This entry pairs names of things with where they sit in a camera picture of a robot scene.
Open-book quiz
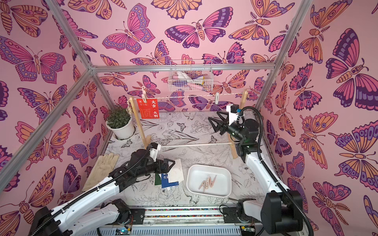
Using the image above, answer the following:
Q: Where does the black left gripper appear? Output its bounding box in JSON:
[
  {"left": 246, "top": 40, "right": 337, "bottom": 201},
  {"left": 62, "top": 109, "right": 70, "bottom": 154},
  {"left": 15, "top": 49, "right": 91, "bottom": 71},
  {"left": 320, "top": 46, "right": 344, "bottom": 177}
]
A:
[{"left": 136, "top": 158, "right": 176, "bottom": 179}]

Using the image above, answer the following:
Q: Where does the plain white postcard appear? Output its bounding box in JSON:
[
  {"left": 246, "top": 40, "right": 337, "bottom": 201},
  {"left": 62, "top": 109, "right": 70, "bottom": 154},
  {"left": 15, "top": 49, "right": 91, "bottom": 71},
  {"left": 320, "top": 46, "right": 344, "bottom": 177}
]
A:
[{"left": 168, "top": 159, "right": 184, "bottom": 183}]

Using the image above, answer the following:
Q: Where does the green postcard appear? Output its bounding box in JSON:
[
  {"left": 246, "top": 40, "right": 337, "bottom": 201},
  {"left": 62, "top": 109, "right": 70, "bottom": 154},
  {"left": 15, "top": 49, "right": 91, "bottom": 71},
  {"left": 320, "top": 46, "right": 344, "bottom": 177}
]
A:
[{"left": 155, "top": 173, "right": 162, "bottom": 186}]

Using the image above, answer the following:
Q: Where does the grey clothespin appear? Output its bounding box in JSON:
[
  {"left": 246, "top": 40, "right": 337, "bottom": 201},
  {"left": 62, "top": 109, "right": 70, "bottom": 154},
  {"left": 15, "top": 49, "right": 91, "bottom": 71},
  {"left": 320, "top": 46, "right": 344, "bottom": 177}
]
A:
[{"left": 215, "top": 92, "right": 220, "bottom": 105}]

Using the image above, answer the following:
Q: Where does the red postcard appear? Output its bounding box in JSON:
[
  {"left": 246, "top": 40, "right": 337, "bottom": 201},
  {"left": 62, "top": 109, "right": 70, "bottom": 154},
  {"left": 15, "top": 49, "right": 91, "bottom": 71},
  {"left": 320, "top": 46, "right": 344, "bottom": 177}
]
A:
[{"left": 137, "top": 99, "right": 159, "bottom": 120}]

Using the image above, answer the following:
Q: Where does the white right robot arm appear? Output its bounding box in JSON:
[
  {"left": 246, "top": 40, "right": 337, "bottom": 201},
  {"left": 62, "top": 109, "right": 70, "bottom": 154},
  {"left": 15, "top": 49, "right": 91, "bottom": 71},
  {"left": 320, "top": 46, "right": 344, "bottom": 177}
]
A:
[{"left": 208, "top": 109, "right": 307, "bottom": 235}]

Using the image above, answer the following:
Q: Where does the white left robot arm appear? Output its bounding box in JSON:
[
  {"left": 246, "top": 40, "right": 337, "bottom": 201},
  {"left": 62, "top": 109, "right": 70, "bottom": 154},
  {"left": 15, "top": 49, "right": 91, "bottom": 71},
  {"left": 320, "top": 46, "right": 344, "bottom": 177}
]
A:
[{"left": 29, "top": 146, "right": 175, "bottom": 236}]

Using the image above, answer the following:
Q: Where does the white plastic tray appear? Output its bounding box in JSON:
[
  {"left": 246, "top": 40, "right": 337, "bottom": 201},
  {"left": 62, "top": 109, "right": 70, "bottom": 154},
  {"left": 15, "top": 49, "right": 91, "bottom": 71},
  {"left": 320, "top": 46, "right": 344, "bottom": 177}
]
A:
[{"left": 186, "top": 164, "right": 232, "bottom": 198}]

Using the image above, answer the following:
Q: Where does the beige work glove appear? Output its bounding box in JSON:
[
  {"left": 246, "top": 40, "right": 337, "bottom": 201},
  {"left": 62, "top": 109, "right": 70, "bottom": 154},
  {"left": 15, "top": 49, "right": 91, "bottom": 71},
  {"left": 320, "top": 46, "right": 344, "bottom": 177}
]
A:
[{"left": 82, "top": 152, "right": 120, "bottom": 193}]

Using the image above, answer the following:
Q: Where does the potted green plant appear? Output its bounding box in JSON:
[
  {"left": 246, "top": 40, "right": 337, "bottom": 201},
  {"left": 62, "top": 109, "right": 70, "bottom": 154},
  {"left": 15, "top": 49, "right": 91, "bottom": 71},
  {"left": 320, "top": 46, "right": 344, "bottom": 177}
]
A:
[{"left": 106, "top": 106, "right": 135, "bottom": 140}]

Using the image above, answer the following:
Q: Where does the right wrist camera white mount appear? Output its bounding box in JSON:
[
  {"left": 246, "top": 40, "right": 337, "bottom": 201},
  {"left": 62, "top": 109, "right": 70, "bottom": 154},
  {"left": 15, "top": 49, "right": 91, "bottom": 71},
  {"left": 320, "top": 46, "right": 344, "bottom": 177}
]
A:
[{"left": 226, "top": 104, "right": 241, "bottom": 125}]

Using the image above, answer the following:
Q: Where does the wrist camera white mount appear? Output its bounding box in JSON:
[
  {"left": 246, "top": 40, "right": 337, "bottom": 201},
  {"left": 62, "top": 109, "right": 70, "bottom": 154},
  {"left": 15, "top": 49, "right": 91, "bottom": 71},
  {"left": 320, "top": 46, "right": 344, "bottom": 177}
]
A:
[
  {"left": 150, "top": 143, "right": 161, "bottom": 162},
  {"left": 226, "top": 104, "right": 241, "bottom": 125}
]

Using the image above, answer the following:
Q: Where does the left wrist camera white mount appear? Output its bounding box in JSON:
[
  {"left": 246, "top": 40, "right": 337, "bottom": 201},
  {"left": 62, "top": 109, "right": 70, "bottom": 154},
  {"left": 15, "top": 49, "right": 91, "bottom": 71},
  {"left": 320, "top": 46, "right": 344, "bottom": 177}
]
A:
[{"left": 150, "top": 143, "right": 161, "bottom": 162}]

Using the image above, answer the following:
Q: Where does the wooden string rack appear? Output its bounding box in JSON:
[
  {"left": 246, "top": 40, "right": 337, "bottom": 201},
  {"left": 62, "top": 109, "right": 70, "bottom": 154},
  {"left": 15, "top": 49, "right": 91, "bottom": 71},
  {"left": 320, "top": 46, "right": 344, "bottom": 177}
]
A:
[{"left": 128, "top": 89, "right": 248, "bottom": 159}]

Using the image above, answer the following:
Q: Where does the white wire basket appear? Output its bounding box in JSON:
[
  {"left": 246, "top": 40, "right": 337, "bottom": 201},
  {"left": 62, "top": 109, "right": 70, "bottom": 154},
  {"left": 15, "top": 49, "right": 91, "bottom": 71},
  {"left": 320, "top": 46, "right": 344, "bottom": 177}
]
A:
[{"left": 166, "top": 59, "right": 214, "bottom": 92}]

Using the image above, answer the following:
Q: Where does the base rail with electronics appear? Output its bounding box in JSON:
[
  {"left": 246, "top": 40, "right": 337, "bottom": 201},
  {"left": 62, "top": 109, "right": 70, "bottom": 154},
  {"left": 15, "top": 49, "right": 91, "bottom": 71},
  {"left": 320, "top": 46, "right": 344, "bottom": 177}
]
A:
[{"left": 66, "top": 205, "right": 268, "bottom": 236}]

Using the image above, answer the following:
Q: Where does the black corrugated right cable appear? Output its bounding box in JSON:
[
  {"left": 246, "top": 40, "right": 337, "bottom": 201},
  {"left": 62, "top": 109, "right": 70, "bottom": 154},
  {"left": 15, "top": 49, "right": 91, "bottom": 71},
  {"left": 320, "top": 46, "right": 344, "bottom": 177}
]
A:
[{"left": 239, "top": 106, "right": 314, "bottom": 236}]

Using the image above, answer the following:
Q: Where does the black corrugated cable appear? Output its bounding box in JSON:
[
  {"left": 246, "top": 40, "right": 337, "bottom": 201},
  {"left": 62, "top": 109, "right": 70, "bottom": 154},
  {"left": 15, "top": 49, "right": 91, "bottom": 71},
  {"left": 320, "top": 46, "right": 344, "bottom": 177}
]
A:
[
  {"left": 239, "top": 106, "right": 314, "bottom": 236},
  {"left": 29, "top": 144, "right": 154, "bottom": 236}
]

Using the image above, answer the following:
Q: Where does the aluminium frame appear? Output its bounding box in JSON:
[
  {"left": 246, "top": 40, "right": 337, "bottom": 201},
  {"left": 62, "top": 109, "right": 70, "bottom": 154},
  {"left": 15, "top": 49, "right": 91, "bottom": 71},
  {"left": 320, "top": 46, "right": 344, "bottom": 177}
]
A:
[{"left": 0, "top": 0, "right": 314, "bottom": 236}]

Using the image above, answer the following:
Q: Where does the black corrugated left cable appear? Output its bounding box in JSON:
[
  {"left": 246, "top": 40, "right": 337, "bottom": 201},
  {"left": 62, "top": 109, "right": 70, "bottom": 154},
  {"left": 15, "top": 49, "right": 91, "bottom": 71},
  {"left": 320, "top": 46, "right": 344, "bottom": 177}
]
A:
[{"left": 29, "top": 144, "right": 154, "bottom": 236}]

